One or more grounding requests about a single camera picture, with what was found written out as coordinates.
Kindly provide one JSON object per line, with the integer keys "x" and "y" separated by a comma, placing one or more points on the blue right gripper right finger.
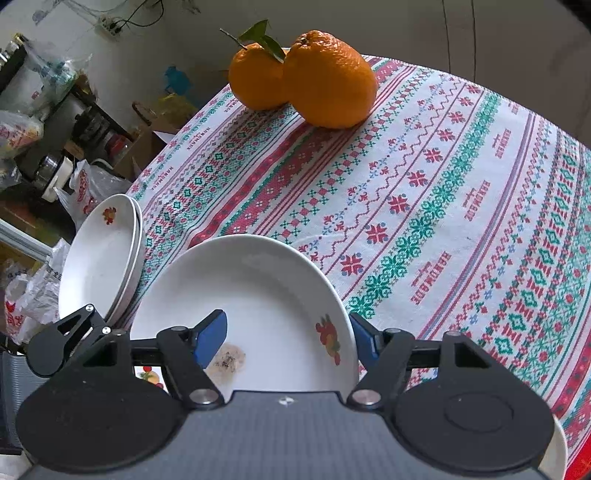
{"x": 369, "y": 340}

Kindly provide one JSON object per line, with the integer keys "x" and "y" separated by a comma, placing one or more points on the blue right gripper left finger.
{"x": 209, "y": 335}

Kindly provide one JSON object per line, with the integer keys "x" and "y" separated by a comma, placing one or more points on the patterned red green tablecloth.
{"x": 451, "y": 208}

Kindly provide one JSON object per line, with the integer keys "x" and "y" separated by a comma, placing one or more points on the blue thermos jug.
{"x": 177, "y": 81}

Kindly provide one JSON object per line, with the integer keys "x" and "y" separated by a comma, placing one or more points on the large bumpy orange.
{"x": 328, "y": 82}

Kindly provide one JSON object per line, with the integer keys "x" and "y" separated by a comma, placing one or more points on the orange with green leaf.
{"x": 255, "y": 72}

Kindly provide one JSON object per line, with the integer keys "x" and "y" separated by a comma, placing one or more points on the black metal storage rack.
{"x": 59, "y": 148}

